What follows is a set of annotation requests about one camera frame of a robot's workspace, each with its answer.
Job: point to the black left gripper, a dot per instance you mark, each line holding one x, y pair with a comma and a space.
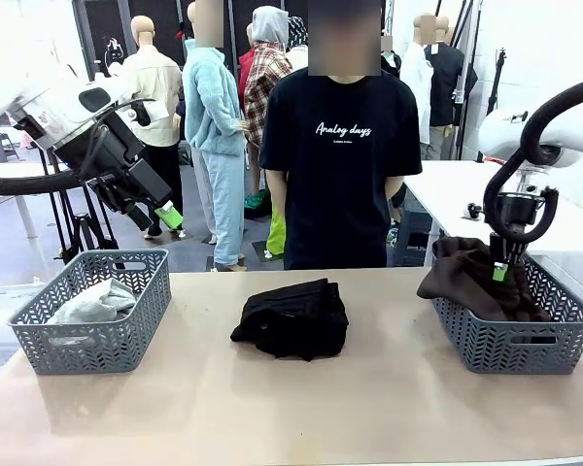
112, 187

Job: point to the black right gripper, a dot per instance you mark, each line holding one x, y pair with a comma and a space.
521, 209

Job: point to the brown trousers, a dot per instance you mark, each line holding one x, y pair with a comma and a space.
461, 281

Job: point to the light grey t-shirt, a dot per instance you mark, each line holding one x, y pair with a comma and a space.
92, 306

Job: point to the black shirt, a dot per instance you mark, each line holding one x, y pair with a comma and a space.
291, 347

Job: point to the person's left forearm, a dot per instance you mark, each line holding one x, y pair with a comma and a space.
396, 189

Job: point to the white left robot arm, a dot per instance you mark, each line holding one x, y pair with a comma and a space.
53, 107

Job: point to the person's right forearm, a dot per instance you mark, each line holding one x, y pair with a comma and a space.
274, 194

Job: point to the grey plastic basket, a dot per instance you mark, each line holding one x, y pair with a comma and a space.
495, 344
102, 340

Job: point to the white work table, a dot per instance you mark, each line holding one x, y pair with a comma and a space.
447, 194

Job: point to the dark grey stool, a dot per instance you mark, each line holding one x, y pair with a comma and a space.
413, 233

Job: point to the green cloth on floor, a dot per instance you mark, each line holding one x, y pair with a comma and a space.
255, 200

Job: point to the mannequin in cream shirt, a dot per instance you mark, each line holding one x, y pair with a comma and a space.
162, 97

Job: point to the mannequin in lime trousers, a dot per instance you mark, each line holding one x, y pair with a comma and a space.
275, 233

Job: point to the mannequin in blue fleece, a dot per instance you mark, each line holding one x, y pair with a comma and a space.
209, 107

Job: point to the white side table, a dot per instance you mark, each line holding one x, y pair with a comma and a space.
0, 167

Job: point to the grey step stool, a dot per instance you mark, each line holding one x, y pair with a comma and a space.
0, 145

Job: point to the mannequin in red top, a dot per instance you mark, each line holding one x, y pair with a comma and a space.
244, 68

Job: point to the black light stand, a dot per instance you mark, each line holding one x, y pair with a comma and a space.
496, 82

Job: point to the person in black t-shirt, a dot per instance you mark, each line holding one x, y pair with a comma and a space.
340, 194

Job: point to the mannequin in plaid hoodie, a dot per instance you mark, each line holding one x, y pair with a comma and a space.
267, 73

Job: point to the mannequin in black shirt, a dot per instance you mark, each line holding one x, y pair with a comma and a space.
444, 77

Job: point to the mannequin in white shirt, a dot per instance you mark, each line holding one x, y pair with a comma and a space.
415, 77

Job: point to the mannequin in black jacket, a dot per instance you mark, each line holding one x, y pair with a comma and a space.
391, 63

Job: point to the mannequin with patterned hood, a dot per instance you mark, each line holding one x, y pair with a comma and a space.
297, 34

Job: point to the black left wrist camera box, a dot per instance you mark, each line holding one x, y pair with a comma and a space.
148, 182

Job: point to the black camera tripod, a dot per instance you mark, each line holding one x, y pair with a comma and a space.
85, 233

